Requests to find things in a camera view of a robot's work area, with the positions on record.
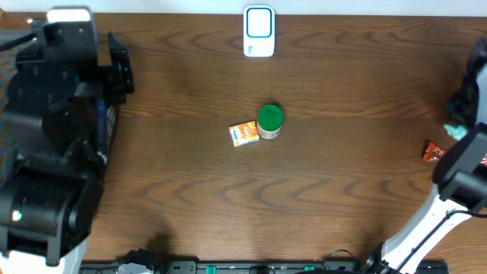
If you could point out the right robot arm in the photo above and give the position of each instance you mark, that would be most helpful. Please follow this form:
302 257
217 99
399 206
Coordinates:
459 180

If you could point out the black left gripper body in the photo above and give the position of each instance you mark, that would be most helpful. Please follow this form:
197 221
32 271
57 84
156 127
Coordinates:
119 71

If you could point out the red chocolate bar wrapper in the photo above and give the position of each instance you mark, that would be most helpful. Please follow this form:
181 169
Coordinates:
433 152

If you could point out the small orange snack box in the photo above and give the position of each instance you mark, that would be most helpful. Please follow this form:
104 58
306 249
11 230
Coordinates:
244 133

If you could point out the grey plastic shopping basket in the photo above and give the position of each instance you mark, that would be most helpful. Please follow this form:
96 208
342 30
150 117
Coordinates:
50 110

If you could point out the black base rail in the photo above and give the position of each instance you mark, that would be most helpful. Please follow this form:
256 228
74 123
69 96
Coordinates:
143 261

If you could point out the light blue tissue pack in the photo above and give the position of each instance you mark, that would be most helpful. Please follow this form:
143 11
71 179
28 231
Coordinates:
456 132

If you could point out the green lid jar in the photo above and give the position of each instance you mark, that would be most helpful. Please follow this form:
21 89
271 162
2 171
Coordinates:
269 121

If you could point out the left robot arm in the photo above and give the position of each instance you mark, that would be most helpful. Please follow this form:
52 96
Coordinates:
48 204

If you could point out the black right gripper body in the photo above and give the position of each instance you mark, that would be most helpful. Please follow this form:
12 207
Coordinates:
465 105

